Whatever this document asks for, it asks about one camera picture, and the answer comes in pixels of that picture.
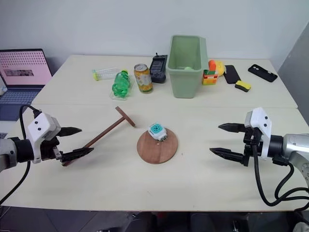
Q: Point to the flat black phone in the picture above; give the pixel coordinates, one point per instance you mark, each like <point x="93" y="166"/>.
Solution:
<point x="232" y="74"/>

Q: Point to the colourful toy block figure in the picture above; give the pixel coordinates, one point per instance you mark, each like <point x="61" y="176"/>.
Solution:
<point x="209" y="76"/>

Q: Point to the black handheld remote controller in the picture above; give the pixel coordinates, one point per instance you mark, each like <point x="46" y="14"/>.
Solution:
<point x="158" y="68"/>

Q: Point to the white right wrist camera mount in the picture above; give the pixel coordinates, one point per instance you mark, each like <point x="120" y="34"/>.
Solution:
<point x="259" y="120"/>

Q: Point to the yellow drink can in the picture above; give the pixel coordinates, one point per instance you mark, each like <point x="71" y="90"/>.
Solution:
<point x="143" y="79"/>

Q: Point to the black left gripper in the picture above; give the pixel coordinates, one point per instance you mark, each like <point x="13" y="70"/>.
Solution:
<point x="49" y="148"/>

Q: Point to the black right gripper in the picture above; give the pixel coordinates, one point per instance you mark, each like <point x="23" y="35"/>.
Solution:
<point x="252" y="142"/>

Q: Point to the grey partition panel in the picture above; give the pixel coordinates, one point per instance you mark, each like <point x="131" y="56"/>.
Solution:
<point x="295" y="70"/>

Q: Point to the clear tube with yellow cap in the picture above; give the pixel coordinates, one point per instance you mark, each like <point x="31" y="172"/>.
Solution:
<point x="105" y="73"/>

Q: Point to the brown wooden T-stick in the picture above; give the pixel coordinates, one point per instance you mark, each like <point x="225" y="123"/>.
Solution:
<point x="108" y="130"/>

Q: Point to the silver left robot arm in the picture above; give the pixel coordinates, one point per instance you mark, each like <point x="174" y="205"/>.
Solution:
<point x="10" y="151"/>

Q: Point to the yellow soft toy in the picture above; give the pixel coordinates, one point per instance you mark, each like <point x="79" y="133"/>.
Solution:
<point x="220" y="68"/>

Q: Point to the round wooden board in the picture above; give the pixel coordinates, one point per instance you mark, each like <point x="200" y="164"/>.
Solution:
<point x="154" y="152"/>

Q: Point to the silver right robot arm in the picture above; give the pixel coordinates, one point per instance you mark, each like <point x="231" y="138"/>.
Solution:
<point x="294" y="146"/>

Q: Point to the open laptop with pink screen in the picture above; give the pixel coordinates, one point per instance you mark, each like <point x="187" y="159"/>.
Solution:
<point x="23" y="70"/>

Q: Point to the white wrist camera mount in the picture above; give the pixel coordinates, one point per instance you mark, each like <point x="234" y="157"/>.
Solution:
<point x="39" y="125"/>
<point x="259" y="120"/>

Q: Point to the green plastic bottle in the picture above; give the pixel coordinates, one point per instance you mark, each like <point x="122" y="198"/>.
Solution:
<point x="122" y="84"/>

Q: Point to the yellow and black sponge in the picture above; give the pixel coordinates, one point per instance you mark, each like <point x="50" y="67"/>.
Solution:
<point x="242" y="86"/>

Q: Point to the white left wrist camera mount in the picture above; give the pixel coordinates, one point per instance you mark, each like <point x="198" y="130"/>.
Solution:
<point x="39" y="125"/>

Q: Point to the small white teal gadget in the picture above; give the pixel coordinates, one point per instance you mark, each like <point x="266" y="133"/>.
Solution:
<point x="157" y="131"/>

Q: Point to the green plastic bin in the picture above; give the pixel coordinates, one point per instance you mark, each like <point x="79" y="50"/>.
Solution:
<point x="184" y="82"/>

